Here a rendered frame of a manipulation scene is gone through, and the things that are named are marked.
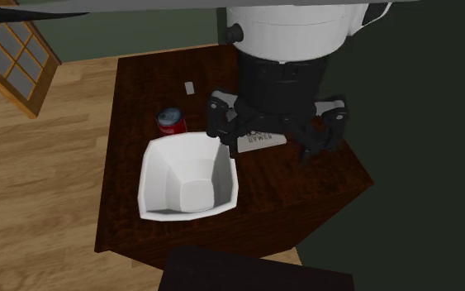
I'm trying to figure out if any red soda can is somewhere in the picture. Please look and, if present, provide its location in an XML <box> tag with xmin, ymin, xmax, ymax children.
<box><xmin>155</xmin><ymin>107</ymin><xmax>188</xmax><ymax>138</ymax></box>

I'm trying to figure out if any dark wooden table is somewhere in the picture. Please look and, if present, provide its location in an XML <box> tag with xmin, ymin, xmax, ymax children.
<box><xmin>94</xmin><ymin>43</ymin><xmax>375</xmax><ymax>270</ymax></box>

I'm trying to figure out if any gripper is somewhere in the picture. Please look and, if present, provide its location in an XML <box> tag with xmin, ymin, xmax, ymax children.
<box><xmin>206</xmin><ymin>50</ymin><xmax>350</xmax><ymax>167</ymax></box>

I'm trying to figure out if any white angular bowl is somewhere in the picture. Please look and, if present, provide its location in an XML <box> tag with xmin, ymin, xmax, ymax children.
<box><xmin>136</xmin><ymin>131</ymin><xmax>240</xmax><ymax>222</ymax></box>

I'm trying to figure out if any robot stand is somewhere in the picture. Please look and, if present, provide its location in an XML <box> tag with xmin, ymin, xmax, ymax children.
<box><xmin>157</xmin><ymin>245</ymin><xmax>355</xmax><ymax>291</ymax></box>

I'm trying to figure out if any wooden framed glass window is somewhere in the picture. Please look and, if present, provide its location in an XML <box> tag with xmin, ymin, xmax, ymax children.
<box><xmin>0</xmin><ymin>0</ymin><xmax>62</xmax><ymax>120</ymax></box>

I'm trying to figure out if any white book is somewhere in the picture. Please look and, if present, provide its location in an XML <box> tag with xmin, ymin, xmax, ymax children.
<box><xmin>235</xmin><ymin>131</ymin><xmax>288</xmax><ymax>155</ymax></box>

